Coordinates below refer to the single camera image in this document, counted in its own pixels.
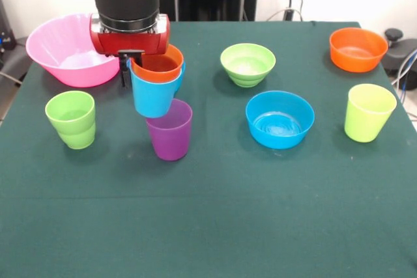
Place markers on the green bowl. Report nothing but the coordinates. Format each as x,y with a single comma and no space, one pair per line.
247,66

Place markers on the orange cup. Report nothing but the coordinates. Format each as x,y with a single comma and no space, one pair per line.
156,76

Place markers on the yellow-green cup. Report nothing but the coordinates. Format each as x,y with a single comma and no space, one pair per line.
365,125

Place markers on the large pink bowl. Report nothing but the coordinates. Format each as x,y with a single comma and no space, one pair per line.
49,50

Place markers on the black device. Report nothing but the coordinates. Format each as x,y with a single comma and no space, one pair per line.
6,40

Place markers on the blue bowl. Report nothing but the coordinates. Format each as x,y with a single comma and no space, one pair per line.
180,82
280,138

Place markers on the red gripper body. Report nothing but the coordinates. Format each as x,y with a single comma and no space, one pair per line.
130,42

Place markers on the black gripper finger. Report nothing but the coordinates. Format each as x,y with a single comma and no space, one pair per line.
139,61
125,74

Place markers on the black plug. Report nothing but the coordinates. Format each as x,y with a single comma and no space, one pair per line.
288,14

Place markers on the orange bowl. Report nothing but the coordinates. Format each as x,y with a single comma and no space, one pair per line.
356,63

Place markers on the black office chair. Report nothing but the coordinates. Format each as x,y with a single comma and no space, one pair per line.
400,53

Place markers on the purple cup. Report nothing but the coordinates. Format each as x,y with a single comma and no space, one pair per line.
171,141

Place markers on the dark green table cloth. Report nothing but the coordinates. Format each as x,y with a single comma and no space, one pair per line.
208,209

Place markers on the blue cup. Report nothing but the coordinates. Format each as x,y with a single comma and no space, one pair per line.
153,100

